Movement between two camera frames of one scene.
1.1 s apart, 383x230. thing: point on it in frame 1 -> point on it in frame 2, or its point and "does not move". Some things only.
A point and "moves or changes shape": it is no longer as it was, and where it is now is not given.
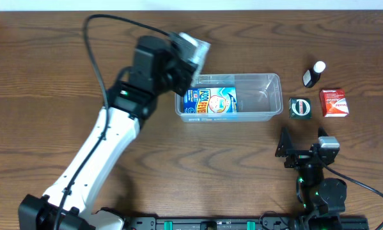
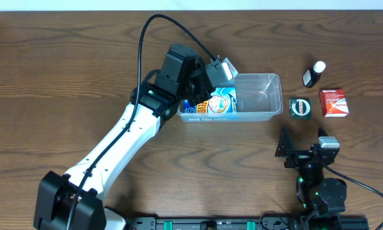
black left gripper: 178,79 -> 188,72
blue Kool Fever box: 206,100 does not move
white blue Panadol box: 199,55 moves or changes shape
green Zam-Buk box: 300,108 does not move
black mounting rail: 247,223 does not move
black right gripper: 299,157 does not move
